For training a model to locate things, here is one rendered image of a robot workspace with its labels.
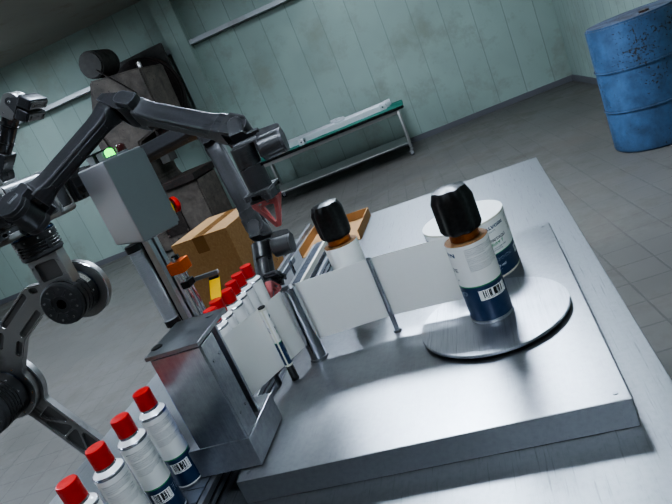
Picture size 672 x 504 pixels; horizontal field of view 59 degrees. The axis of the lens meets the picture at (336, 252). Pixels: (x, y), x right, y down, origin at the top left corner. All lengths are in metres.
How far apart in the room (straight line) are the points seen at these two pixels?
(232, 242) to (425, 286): 0.94
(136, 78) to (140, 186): 6.97
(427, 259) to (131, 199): 0.65
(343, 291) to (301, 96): 7.83
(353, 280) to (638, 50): 3.87
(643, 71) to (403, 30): 4.68
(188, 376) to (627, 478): 0.69
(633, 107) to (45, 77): 8.18
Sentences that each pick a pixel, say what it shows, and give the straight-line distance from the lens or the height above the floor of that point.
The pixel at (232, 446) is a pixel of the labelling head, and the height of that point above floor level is 0.93.
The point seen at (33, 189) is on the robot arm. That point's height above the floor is 1.48.
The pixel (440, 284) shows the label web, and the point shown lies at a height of 0.96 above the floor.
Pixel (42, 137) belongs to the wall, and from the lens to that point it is 10.50.
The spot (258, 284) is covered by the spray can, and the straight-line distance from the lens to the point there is 1.60.
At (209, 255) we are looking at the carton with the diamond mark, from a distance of 2.14.
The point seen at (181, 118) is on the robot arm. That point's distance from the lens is 1.53.
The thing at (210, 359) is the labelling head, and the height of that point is 1.10.
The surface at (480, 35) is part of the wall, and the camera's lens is 9.09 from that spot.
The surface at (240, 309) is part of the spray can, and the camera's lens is 1.47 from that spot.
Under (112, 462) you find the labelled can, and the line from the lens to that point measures 1.04.
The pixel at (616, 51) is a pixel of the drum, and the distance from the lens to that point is 4.96.
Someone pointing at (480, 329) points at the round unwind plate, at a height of 0.89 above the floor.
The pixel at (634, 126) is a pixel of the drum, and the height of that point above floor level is 0.21.
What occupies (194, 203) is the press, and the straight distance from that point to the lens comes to 8.33.
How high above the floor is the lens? 1.47
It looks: 16 degrees down
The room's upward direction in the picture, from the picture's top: 23 degrees counter-clockwise
